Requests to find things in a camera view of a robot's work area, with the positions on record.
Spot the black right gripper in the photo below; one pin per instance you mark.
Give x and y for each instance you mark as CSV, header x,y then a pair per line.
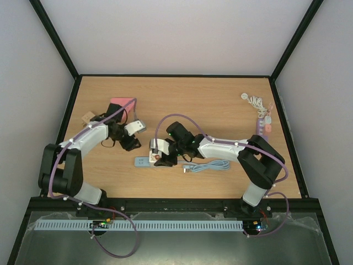
x,y
164,158

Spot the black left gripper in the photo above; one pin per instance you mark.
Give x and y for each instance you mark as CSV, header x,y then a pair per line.
x,y
129,146

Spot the white cube plug red pattern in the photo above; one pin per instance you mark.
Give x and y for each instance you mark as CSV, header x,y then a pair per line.
x,y
154,157

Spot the light blue power strip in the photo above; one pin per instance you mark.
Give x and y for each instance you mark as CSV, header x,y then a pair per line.
x,y
143,162

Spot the pink triangular power strip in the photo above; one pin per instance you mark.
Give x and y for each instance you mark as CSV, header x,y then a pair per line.
x,y
119,102

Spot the beige dragon cube plug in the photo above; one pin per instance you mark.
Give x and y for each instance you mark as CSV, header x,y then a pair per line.
x,y
87,117

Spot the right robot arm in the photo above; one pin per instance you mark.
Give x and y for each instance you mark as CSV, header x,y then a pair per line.
x,y
260,161

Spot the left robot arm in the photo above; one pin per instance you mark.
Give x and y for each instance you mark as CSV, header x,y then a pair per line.
x,y
61,171

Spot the pink plug on purple strip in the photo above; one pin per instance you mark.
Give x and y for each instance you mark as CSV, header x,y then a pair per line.
x,y
267,128

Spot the white plug on purple strip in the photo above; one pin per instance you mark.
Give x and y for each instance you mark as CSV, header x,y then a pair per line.
x,y
267,119

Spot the purple power strip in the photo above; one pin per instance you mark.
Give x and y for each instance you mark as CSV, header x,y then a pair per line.
x,y
260,128

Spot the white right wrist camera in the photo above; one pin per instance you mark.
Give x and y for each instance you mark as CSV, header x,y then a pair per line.
x,y
159,145

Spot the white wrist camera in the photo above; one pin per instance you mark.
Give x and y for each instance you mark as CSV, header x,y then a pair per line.
x,y
159,145
136,126

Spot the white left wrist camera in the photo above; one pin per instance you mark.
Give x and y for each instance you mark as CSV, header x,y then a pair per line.
x,y
136,126

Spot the light blue cable duct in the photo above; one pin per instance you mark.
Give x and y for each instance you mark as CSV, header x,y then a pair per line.
x,y
140,225

